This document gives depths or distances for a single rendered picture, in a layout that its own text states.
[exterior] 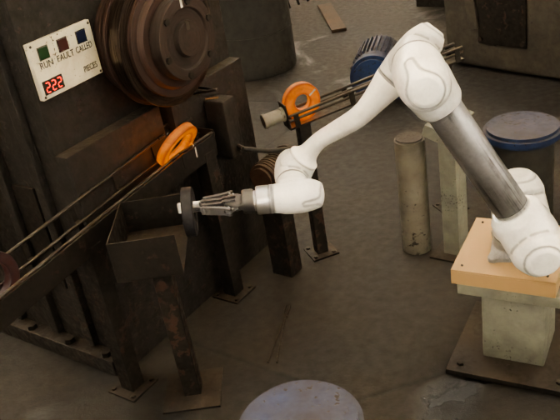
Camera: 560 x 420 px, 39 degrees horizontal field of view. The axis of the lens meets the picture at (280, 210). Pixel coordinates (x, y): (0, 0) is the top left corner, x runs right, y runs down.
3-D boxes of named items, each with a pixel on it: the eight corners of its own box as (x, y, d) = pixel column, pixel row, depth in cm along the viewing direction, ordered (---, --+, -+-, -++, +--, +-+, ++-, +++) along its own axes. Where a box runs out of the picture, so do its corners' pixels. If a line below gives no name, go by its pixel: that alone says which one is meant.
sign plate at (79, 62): (40, 101, 244) (22, 45, 236) (98, 72, 262) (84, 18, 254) (44, 102, 243) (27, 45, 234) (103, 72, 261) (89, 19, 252)
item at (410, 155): (398, 252, 333) (388, 141, 308) (410, 238, 341) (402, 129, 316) (424, 257, 326) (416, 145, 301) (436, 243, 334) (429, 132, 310)
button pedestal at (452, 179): (427, 261, 324) (417, 124, 294) (449, 232, 340) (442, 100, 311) (463, 268, 315) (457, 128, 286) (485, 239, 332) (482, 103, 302)
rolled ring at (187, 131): (193, 120, 271) (186, 114, 271) (158, 160, 268) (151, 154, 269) (200, 136, 289) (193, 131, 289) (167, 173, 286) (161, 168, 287)
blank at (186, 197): (178, 205, 230) (190, 203, 230) (180, 177, 243) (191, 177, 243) (187, 247, 238) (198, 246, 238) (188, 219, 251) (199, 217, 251)
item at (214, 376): (160, 426, 262) (105, 244, 228) (167, 374, 285) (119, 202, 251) (220, 418, 261) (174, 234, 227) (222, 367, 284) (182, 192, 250)
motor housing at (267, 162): (266, 276, 332) (244, 163, 307) (293, 249, 347) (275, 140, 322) (291, 282, 325) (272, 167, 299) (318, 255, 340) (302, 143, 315)
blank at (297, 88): (297, 126, 315) (301, 128, 312) (273, 102, 307) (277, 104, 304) (324, 97, 314) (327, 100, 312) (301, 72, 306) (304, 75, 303)
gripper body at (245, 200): (256, 217, 237) (226, 221, 238) (256, 204, 245) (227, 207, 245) (253, 196, 234) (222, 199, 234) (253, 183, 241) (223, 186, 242)
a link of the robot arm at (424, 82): (562, 228, 234) (585, 271, 215) (514, 255, 239) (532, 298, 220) (428, 25, 204) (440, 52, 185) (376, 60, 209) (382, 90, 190)
